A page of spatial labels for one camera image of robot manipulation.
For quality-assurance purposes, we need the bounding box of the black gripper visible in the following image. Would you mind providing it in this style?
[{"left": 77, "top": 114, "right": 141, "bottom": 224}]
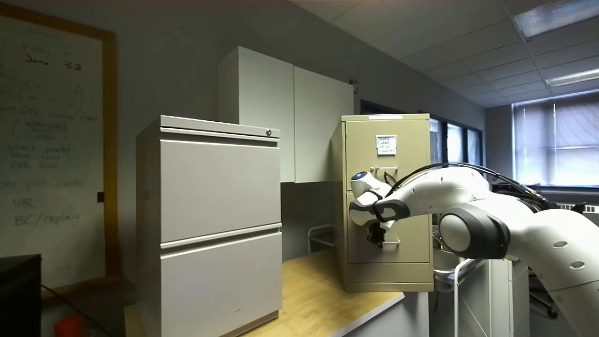
[{"left": 367, "top": 219, "right": 390, "bottom": 250}]

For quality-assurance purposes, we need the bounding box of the beige metal file cabinet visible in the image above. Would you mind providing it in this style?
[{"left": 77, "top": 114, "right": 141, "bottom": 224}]
[{"left": 330, "top": 112, "right": 437, "bottom": 293}]

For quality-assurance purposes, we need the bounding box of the white base cabinet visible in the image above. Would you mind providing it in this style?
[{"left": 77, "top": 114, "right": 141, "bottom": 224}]
[{"left": 345, "top": 290, "right": 433, "bottom": 337}]

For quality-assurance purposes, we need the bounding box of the white paper drawer label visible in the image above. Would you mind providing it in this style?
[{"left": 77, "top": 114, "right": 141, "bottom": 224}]
[{"left": 375, "top": 132, "right": 399, "bottom": 157}]

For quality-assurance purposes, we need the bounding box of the beige cabinet labelled drawer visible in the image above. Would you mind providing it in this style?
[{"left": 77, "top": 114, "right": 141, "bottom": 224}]
[{"left": 343, "top": 117, "right": 435, "bottom": 189}]

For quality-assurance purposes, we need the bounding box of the grey metal file cabinet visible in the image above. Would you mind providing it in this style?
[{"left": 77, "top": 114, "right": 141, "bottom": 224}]
[{"left": 137, "top": 112, "right": 287, "bottom": 337}]

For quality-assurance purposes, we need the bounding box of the chrome tube rack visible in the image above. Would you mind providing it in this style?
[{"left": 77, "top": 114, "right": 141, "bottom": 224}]
[{"left": 307, "top": 222, "right": 339, "bottom": 254}]

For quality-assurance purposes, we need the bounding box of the grey metal basin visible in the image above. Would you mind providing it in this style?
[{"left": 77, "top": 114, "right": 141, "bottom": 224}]
[{"left": 435, "top": 249, "right": 465, "bottom": 277}]

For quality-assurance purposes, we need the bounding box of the dark narrow window row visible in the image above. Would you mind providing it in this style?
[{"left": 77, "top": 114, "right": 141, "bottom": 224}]
[{"left": 429, "top": 117, "right": 485, "bottom": 166}]

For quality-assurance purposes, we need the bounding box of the white side counter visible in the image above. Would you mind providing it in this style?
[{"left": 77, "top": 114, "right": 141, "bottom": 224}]
[{"left": 489, "top": 258, "right": 532, "bottom": 337}]

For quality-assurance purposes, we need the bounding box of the black office chair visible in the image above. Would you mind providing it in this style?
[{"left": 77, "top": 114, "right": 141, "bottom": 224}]
[{"left": 528, "top": 273, "right": 560, "bottom": 322}]

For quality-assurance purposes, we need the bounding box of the window with blinds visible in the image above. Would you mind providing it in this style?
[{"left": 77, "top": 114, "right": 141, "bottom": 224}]
[{"left": 512, "top": 91, "right": 599, "bottom": 189}]

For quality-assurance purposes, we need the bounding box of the narrow ceiling light panel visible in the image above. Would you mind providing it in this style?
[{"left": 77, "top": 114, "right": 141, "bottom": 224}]
[{"left": 545, "top": 65, "right": 599, "bottom": 89}]

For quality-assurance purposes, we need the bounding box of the large ceiling light panel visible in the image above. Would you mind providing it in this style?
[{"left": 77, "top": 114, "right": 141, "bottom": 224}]
[{"left": 513, "top": 0, "right": 599, "bottom": 39}]

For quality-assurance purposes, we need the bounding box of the small red object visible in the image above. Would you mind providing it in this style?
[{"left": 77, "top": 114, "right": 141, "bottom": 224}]
[{"left": 55, "top": 312, "right": 88, "bottom": 337}]

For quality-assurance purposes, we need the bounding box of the wood framed whiteboard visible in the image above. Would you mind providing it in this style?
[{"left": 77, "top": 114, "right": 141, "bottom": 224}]
[{"left": 0, "top": 1, "right": 124, "bottom": 295}]

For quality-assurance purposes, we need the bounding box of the black box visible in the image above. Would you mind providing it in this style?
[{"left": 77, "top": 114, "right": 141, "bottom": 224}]
[{"left": 0, "top": 250, "right": 45, "bottom": 337}]

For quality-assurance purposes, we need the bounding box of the white metal tube frame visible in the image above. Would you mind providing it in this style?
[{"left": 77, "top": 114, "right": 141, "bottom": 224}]
[{"left": 433, "top": 254, "right": 493, "bottom": 337}]

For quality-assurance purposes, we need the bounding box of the white wall cabinet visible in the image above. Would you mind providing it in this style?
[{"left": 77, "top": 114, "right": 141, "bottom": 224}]
[{"left": 218, "top": 44, "right": 358, "bottom": 185}]

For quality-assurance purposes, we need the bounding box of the thin black cable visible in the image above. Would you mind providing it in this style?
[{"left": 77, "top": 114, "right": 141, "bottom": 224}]
[{"left": 42, "top": 282, "right": 115, "bottom": 337}]

